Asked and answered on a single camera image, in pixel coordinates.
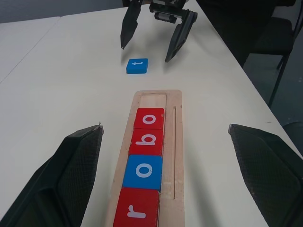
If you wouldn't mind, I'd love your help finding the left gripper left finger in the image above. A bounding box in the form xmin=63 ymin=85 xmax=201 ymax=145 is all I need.
xmin=0 ymin=124 xmax=105 ymax=227

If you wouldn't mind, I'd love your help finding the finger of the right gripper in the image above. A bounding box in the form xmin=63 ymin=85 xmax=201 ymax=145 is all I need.
xmin=120 ymin=0 xmax=143 ymax=50
xmin=164 ymin=9 xmax=198 ymax=63

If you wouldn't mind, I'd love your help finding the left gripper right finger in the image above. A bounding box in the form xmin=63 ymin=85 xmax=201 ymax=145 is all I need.
xmin=228 ymin=123 xmax=303 ymax=227

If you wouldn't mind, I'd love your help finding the red letter o block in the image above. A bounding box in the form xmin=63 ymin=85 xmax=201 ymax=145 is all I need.
xmin=134 ymin=108 xmax=165 ymax=131

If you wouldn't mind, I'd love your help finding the red letter b block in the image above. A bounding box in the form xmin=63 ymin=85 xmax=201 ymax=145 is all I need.
xmin=129 ymin=129 xmax=164 ymax=157

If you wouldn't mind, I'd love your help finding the blue letter t block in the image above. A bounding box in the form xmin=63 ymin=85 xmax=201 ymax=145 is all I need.
xmin=125 ymin=58 xmax=149 ymax=75

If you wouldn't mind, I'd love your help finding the blue letter o block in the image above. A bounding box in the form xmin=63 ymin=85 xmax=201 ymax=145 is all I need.
xmin=122 ymin=155 xmax=163 ymax=191

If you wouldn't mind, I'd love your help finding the red letter r block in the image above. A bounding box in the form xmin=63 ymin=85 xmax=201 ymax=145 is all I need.
xmin=113 ymin=188 xmax=160 ymax=227

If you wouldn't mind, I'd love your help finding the wooden letter tray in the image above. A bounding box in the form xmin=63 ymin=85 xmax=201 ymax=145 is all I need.
xmin=104 ymin=89 xmax=185 ymax=227

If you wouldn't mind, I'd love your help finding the black fabric chair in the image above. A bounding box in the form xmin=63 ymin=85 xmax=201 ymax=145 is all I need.
xmin=196 ymin=0 xmax=296 ymax=69

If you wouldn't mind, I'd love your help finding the black metal-legged chair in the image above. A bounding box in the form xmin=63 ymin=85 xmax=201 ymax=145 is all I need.
xmin=246 ymin=16 xmax=303 ymax=107

